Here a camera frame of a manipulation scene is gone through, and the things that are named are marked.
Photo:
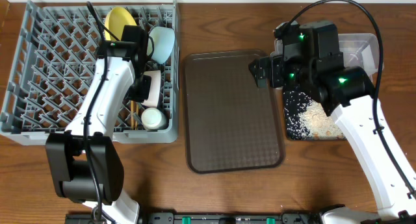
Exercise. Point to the light blue bowl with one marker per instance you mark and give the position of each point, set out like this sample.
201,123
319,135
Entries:
160,44

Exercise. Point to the pink bowl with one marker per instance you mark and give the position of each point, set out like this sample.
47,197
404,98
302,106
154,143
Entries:
154,91

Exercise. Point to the yellow plate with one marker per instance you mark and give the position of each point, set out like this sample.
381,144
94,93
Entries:
116,20

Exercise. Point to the small white cup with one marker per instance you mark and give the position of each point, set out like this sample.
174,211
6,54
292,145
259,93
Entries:
153,119

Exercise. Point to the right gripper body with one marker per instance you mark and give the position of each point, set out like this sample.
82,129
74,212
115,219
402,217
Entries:
282,73

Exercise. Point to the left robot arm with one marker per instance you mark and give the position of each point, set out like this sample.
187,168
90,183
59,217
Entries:
83,162

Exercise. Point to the wooden chopstick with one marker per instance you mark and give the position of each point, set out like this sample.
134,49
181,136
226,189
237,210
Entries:
137,115
132,120

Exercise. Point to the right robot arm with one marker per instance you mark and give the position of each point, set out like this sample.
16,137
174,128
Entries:
390,175

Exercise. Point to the grey dishwasher rack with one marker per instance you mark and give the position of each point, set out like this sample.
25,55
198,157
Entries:
52,70

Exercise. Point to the rice food waste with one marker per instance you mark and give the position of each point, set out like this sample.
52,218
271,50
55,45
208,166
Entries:
317,120

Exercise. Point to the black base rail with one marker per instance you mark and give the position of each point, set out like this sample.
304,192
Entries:
211,218

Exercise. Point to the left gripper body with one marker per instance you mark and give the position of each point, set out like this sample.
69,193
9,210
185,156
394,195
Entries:
143,88

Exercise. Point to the black waste tray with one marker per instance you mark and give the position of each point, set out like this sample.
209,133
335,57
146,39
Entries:
292,120

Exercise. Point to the clear plastic bin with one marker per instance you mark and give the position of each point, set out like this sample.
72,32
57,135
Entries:
360,52

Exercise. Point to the brown serving tray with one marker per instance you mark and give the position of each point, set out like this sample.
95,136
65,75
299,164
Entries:
230,123

